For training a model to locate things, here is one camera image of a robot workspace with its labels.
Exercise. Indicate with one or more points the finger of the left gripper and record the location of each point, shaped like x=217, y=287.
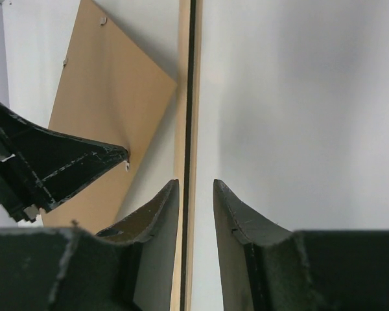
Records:
x=56, y=166

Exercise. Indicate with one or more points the landscape photo print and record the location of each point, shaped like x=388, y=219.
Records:
x=293, y=117

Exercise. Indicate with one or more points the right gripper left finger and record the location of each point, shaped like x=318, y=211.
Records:
x=127, y=266

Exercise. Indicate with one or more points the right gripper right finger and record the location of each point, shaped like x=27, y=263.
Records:
x=264, y=266

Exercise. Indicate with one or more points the black picture frame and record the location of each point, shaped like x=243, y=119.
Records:
x=185, y=147

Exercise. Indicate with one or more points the brown cardboard backing board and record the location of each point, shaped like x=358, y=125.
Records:
x=109, y=91

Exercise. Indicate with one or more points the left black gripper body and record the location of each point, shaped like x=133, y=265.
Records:
x=15, y=196

